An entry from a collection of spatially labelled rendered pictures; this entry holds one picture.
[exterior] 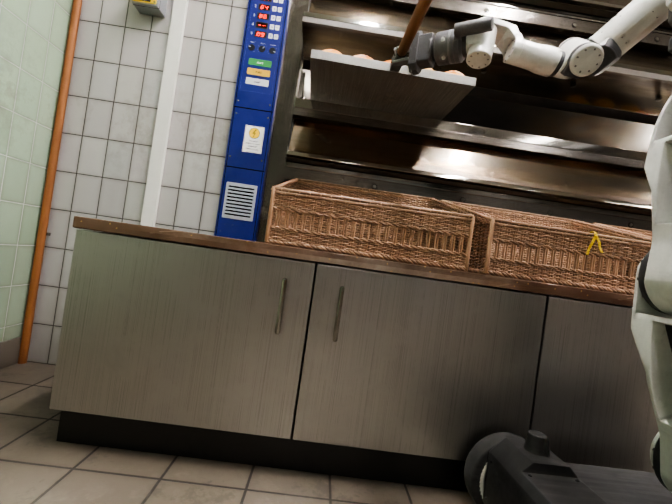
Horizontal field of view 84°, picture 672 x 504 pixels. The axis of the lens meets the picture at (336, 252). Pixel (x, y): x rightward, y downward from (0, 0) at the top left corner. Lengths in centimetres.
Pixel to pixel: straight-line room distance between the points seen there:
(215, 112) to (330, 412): 119
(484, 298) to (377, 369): 33
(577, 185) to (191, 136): 157
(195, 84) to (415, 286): 119
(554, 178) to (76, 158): 191
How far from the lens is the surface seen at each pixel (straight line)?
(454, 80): 140
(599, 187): 188
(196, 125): 164
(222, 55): 173
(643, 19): 130
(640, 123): 218
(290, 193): 100
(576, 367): 118
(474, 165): 164
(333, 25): 157
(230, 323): 98
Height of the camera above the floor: 57
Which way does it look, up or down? 1 degrees up
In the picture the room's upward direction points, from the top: 8 degrees clockwise
